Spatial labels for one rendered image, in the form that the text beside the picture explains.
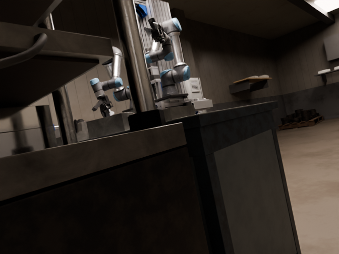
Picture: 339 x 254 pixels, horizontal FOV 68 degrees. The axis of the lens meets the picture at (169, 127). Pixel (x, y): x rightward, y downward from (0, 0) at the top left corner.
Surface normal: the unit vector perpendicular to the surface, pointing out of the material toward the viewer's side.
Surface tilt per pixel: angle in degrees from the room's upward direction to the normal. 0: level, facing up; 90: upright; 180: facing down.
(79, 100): 90
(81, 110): 90
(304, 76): 90
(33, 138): 90
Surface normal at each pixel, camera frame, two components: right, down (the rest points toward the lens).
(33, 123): 0.73, -0.15
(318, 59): -0.69, 0.14
